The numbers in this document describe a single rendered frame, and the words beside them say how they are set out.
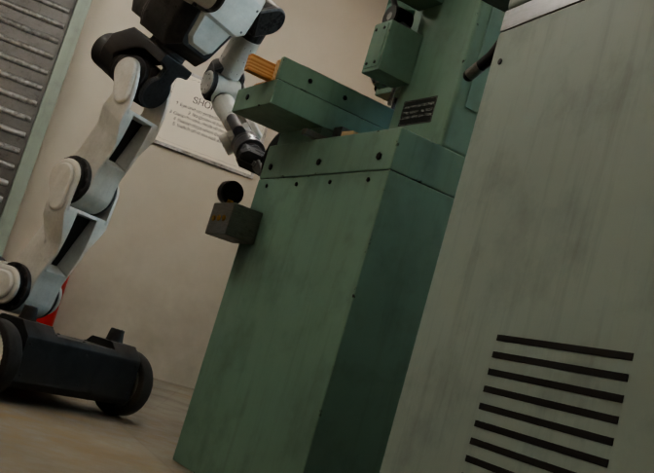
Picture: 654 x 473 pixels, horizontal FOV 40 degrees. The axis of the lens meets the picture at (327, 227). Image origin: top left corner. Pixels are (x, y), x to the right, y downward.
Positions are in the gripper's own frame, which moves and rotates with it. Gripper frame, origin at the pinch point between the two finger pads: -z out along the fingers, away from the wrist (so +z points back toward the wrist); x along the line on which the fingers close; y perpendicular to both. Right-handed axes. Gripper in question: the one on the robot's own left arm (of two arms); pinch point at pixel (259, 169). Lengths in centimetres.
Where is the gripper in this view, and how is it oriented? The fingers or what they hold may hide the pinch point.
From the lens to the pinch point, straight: 254.3
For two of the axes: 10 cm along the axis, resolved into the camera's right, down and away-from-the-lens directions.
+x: -7.9, -3.5, -5.0
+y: 5.3, -8.0, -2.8
